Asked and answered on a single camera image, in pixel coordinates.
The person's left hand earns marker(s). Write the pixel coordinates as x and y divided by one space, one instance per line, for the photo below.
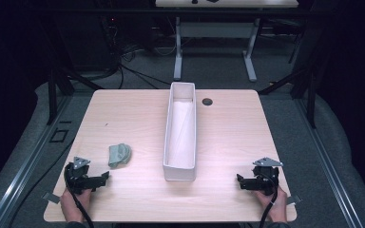
72 205

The grey tape piece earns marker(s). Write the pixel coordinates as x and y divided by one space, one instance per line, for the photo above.
51 198
294 199

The black metal stand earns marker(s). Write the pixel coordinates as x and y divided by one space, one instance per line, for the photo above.
55 91
304 82

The green folded sock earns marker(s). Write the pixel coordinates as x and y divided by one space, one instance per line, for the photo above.
119 155

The long white box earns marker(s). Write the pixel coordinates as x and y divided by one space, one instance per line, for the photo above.
180 133

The person's right hand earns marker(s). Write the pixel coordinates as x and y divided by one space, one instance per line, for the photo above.
274 205

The metal floor rail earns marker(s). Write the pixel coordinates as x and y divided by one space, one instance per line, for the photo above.
22 171
326 164

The white-legged background desk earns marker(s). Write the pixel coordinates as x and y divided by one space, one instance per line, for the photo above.
215 30

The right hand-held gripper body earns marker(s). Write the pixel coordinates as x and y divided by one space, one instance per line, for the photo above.
266 177

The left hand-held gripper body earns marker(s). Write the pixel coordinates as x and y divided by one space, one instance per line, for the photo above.
80 177

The dark round table grommet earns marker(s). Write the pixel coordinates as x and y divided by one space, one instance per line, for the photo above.
207 102

